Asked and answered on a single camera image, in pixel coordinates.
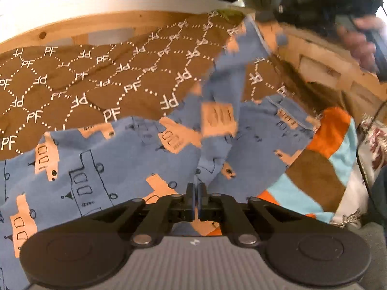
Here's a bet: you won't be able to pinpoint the brown orange patchwork blanket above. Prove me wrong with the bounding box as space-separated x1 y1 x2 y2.
0 10 360 228

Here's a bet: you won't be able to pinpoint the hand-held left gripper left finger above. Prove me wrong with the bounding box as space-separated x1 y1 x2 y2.
81 183 196 247

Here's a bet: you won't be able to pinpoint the person's right hand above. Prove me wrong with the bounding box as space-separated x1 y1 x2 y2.
336 16 387 73

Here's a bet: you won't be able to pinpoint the wooden bed frame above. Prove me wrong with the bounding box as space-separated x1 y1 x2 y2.
0 8 387 121

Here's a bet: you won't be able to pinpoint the black cable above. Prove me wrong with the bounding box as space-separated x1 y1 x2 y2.
356 100 387 195

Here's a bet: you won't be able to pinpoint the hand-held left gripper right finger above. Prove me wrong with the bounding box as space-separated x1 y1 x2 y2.
196 182 306 247

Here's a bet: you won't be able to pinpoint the white floral cloth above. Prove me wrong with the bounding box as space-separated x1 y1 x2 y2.
331 113 387 228

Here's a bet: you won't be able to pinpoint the blue printed pants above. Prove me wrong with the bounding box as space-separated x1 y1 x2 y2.
0 10 321 290

